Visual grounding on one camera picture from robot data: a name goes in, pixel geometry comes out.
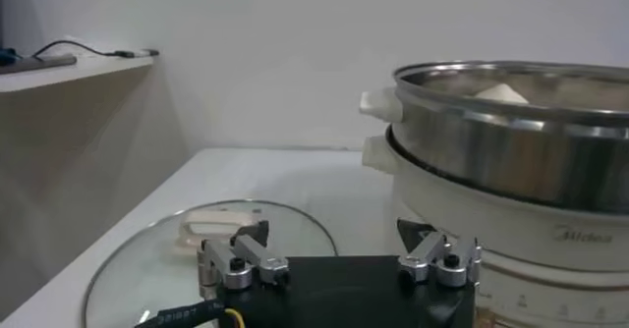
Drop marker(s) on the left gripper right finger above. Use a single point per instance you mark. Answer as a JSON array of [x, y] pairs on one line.
[[442, 258]]

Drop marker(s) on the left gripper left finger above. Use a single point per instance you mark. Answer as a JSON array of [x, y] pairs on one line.
[[245, 261]]

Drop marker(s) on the round glass pot lid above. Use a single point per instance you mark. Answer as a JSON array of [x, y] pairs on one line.
[[147, 281]]

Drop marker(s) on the white steamed baozi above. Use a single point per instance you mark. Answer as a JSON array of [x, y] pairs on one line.
[[501, 95]]

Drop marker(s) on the stainless steel steamer basket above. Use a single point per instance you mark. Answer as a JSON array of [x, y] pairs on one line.
[[516, 163]]

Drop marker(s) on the white electric cooker base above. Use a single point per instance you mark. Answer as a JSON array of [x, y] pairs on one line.
[[491, 246]]

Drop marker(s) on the black and white adapter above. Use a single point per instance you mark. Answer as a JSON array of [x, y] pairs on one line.
[[137, 53]]

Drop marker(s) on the black smartphone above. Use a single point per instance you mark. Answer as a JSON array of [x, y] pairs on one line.
[[39, 63]]

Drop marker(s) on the blue computer mouse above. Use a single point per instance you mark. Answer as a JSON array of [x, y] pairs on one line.
[[7, 56]]

